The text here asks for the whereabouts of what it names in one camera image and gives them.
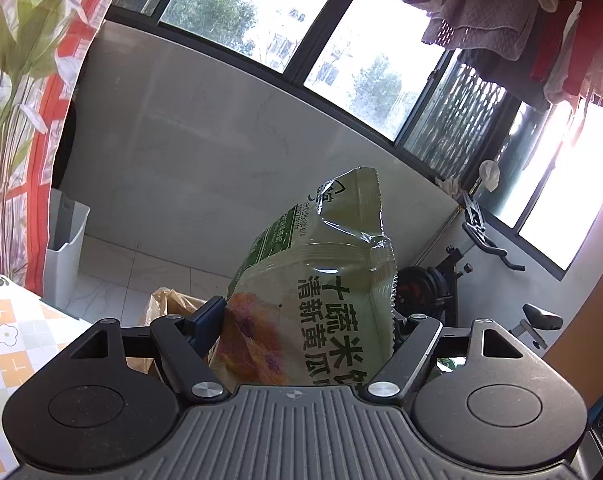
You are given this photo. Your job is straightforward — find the green snack packet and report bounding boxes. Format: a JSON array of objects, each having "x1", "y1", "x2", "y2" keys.
[{"x1": 209, "y1": 166, "x2": 399, "y2": 388}]

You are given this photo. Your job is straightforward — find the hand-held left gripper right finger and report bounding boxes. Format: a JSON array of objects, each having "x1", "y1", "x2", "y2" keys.
[{"x1": 361, "y1": 314, "x2": 527, "y2": 404}]

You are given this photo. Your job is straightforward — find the curved wooden panel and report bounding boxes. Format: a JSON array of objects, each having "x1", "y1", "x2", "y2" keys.
[{"x1": 541, "y1": 255, "x2": 603, "y2": 411}]

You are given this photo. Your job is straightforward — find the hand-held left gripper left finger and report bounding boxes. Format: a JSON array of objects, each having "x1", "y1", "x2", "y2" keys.
[{"x1": 69, "y1": 296, "x2": 231, "y2": 404}]

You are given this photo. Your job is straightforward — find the printed curtain with plant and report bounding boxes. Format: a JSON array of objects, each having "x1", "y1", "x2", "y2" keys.
[{"x1": 0, "y1": 0, "x2": 135, "y2": 296}]

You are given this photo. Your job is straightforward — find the black framed window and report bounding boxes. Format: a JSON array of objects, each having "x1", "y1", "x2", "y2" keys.
[{"x1": 102, "y1": 0, "x2": 603, "y2": 281}]

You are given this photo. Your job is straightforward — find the white plastic bin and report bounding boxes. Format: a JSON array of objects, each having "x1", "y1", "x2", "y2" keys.
[{"x1": 42, "y1": 189, "x2": 91, "y2": 311}]

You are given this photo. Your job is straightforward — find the row of hanging laundry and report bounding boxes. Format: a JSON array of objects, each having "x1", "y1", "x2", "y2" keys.
[{"x1": 381, "y1": 0, "x2": 603, "y2": 111}]

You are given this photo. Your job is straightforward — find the checked floral tablecloth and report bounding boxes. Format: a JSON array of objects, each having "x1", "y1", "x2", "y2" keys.
[{"x1": 0, "y1": 274, "x2": 95, "y2": 480}]

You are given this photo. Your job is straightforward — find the white hanging cloth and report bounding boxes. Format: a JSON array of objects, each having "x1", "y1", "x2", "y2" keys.
[{"x1": 476, "y1": 159, "x2": 502, "y2": 193}]

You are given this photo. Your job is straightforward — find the black exercise bike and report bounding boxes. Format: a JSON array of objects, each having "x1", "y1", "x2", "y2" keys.
[{"x1": 396, "y1": 192, "x2": 565, "y2": 356}]

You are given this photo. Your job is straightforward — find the perforated window screen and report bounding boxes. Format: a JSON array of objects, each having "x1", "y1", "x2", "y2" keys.
[{"x1": 404, "y1": 52, "x2": 507, "y2": 181}]

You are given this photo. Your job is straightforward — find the cardboard box with plastic liner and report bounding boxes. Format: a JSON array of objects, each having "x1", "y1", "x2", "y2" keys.
[{"x1": 142, "y1": 287, "x2": 217, "y2": 378}]

